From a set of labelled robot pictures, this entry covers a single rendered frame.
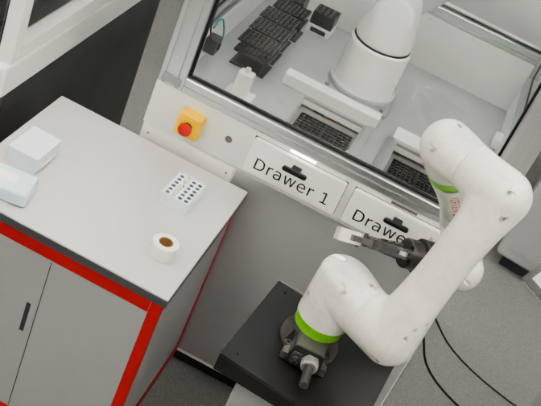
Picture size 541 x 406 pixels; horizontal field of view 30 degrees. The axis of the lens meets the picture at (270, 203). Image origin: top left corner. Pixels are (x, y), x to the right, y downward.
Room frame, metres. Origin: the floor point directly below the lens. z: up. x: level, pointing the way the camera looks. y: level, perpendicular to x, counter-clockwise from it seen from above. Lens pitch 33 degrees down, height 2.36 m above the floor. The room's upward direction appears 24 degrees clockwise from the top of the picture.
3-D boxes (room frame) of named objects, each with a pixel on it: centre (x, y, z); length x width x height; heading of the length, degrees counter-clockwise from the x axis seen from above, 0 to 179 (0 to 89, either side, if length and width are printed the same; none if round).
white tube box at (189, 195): (2.26, 0.23, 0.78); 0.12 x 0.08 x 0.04; 173
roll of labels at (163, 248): (2.01, 0.20, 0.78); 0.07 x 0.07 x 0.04
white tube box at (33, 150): (2.15, 0.63, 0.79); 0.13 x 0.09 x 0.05; 174
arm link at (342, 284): (1.88, -0.24, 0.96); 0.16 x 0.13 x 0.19; 57
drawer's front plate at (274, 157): (2.43, -0.03, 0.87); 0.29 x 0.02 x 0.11; 84
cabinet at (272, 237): (2.91, -0.12, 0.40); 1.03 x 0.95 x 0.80; 84
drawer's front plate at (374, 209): (2.40, -0.34, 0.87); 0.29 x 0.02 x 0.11; 84
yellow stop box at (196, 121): (2.45, 0.30, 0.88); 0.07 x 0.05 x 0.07; 84
